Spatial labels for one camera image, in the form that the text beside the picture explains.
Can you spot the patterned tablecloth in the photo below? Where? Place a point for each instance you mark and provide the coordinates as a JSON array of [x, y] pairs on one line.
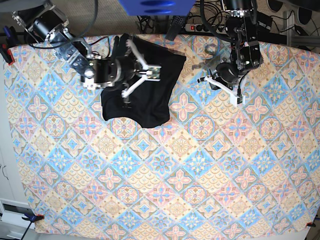
[[213, 171]]

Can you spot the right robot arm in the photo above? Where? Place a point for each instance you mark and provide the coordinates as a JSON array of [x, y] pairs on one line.
[[44, 21]]

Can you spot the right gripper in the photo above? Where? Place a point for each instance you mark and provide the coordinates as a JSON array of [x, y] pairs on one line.
[[123, 65]]

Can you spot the orange clamp lower right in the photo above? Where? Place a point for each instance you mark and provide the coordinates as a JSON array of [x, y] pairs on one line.
[[311, 225]]

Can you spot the aluminium frame rail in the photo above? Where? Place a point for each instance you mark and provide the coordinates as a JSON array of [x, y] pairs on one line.
[[296, 37]]

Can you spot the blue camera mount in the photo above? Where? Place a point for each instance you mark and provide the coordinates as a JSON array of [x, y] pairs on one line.
[[157, 7]]

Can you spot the blue orange clamp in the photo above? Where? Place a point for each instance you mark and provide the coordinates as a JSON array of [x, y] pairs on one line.
[[5, 47], [32, 218]]

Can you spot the blue orange clamp upper left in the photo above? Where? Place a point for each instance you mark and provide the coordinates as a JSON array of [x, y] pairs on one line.
[[5, 47]]

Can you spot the black T-shirt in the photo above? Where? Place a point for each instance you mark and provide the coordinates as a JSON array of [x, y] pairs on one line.
[[149, 103]]

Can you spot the blue orange clamp lower left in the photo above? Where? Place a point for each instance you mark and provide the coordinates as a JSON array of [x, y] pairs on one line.
[[32, 218]]

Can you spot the white cabinet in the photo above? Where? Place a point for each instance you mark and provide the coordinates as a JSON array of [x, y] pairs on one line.
[[12, 196]]

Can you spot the black remote-like bracket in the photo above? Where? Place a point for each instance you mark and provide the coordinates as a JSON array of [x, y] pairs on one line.
[[175, 28]]

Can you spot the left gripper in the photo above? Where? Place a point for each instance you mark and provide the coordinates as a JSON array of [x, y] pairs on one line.
[[229, 78]]

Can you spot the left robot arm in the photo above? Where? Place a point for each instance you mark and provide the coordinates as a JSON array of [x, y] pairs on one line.
[[241, 27]]

